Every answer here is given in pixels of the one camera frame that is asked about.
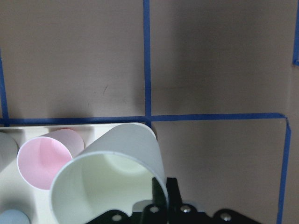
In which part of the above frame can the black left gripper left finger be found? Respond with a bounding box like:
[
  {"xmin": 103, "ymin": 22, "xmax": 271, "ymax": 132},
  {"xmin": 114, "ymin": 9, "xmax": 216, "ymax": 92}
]
[{"xmin": 151, "ymin": 177, "xmax": 166, "ymax": 210}]

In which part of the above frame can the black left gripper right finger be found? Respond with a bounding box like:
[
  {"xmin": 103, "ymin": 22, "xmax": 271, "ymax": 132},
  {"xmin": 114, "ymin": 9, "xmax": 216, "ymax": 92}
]
[{"xmin": 166, "ymin": 177, "xmax": 183, "ymax": 210}]

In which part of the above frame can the white plastic cup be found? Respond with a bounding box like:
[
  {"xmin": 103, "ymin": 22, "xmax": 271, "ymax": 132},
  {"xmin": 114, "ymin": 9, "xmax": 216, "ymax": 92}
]
[{"xmin": 50, "ymin": 123, "xmax": 169, "ymax": 224}]

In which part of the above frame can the pink plastic cup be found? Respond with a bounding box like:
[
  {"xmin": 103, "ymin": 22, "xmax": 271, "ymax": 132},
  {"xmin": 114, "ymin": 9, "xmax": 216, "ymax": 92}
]
[{"xmin": 17, "ymin": 128, "xmax": 85, "ymax": 190}]

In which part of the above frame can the light blue plastic cup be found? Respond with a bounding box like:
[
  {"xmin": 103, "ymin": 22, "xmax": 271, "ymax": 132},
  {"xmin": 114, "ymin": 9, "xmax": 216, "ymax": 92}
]
[{"xmin": 0, "ymin": 209, "xmax": 30, "ymax": 224}]

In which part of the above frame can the grey plastic cup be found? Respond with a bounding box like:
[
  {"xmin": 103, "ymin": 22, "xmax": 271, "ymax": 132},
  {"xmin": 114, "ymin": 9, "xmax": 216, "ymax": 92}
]
[{"xmin": 0, "ymin": 133, "xmax": 18, "ymax": 171}]

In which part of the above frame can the cream serving tray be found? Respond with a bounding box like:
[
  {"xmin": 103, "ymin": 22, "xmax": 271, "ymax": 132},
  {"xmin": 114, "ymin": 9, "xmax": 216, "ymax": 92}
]
[{"xmin": 0, "ymin": 122, "xmax": 157, "ymax": 224}]

